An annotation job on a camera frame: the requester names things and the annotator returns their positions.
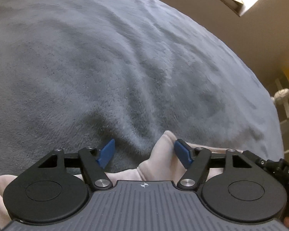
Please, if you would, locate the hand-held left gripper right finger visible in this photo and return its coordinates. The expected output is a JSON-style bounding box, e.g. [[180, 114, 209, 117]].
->
[[174, 139, 254, 190]]

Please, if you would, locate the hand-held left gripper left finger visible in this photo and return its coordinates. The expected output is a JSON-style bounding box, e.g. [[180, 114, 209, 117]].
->
[[37, 139, 113, 190]]

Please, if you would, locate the beige zip hoodie black trim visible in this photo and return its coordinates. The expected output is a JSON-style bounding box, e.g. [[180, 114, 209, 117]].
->
[[0, 130, 246, 231]]

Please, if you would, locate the cream bedpost finial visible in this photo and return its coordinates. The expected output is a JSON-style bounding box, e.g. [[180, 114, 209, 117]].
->
[[270, 89, 289, 105]]

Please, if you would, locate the grey bed blanket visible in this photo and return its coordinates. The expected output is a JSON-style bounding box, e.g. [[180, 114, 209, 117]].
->
[[0, 0, 285, 181]]

